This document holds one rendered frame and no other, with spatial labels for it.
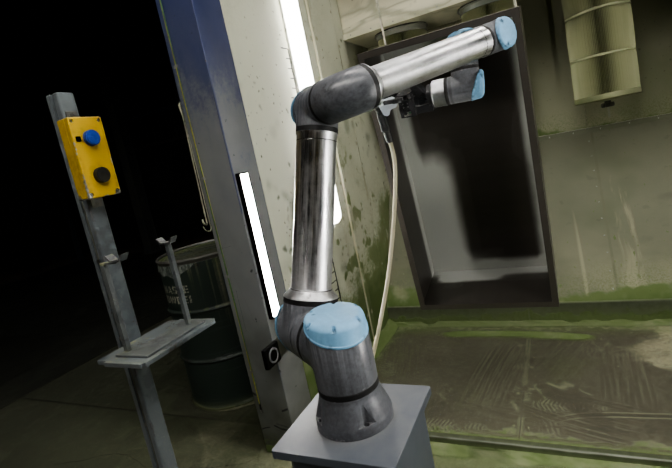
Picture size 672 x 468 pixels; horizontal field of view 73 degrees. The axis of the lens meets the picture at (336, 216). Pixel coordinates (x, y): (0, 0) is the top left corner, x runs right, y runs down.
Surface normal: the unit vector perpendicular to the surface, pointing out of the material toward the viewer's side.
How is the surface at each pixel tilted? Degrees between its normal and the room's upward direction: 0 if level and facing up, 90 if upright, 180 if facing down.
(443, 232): 101
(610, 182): 57
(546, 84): 90
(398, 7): 90
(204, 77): 90
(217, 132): 90
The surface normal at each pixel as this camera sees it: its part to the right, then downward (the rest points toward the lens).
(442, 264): -0.36, 0.40
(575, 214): -0.47, -0.35
